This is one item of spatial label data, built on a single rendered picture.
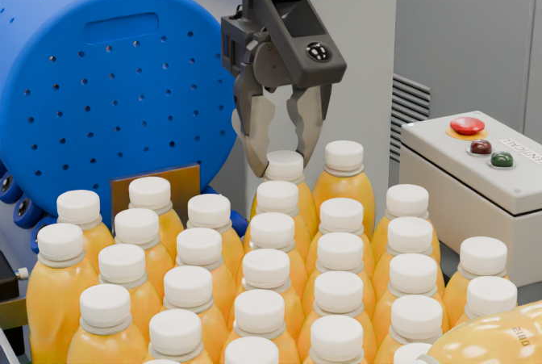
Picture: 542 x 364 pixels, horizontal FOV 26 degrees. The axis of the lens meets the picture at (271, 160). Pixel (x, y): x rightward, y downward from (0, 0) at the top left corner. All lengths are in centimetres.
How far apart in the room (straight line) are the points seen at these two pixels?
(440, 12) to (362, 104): 128
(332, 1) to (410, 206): 77
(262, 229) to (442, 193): 24
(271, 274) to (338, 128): 95
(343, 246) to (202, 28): 39
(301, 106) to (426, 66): 210
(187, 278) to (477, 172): 33
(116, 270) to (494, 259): 31
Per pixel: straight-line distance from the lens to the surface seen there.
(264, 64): 112
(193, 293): 94
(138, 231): 104
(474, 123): 123
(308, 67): 105
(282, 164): 116
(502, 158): 115
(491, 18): 303
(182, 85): 131
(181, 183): 126
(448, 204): 119
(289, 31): 107
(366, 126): 194
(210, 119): 134
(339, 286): 94
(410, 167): 124
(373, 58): 190
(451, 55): 316
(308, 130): 117
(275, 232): 103
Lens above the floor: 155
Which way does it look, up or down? 23 degrees down
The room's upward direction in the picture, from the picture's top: straight up
